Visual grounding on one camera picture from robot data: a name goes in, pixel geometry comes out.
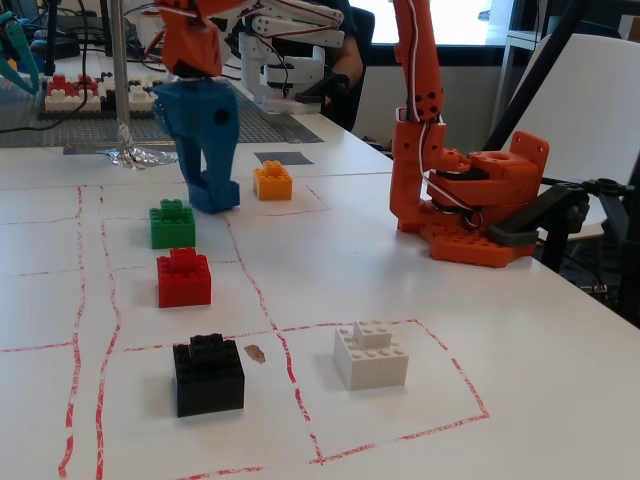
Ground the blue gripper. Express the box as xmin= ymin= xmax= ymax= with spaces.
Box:
xmin=151 ymin=78 xmax=240 ymax=200

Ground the person bare forearm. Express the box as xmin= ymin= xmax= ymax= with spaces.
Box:
xmin=332 ymin=35 xmax=365 ymax=84

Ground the yellow brick block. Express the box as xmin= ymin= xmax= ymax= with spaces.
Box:
xmin=252 ymin=159 xmax=295 ymax=202

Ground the small green brick block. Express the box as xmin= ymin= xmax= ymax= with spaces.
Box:
xmin=148 ymin=198 xmax=197 ymax=250

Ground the red brick block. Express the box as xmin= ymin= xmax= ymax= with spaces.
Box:
xmin=156 ymin=247 xmax=213 ymax=309

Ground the black brick block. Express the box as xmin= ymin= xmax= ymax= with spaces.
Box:
xmin=172 ymin=332 xmax=246 ymax=419

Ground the white brick block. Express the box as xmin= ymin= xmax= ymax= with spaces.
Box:
xmin=332 ymin=319 xmax=410 ymax=390

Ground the crumpled aluminium foil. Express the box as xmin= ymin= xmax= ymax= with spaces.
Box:
xmin=102 ymin=122 xmax=180 ymax=172

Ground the long grey tape strip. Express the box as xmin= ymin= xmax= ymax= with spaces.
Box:
xmin=63 ymin=141 xmax=197 ymax=156

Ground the metal pole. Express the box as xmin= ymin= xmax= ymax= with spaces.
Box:
xmin=110 ymin=0 xmax=132 ymax=127

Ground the grey studded baseplate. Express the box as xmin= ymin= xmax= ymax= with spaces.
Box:
xmin=0 ymin=74 xmax=324 ymax=149

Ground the multicolour brick assembly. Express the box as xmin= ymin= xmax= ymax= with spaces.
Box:
xmin=39 ymin=72 xmax=181 ymax=120

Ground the person in dark shirt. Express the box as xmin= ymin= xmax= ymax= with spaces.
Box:
xmin=319 ymin=0 xmax=376 ymax=134

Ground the black diagonal stand pole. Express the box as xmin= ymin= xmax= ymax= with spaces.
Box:
xmin=492 ymin=0 xmax=586 ymax=146

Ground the black table clamp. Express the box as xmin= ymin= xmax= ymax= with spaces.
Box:
xmin=487 ymin=179 xmax=591 ymax=250

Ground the white chair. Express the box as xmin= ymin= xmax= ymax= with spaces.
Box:
xmin=499 ymin=32 xmax=640 ymax=241

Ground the black tripod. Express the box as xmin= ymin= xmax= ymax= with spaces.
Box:
xmin=584 ymin=177 xmax=640 ymax=306

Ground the white red black cable bundle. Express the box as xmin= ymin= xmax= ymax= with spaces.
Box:
xmin=403 ymin=0 xmax=484 ymax=232

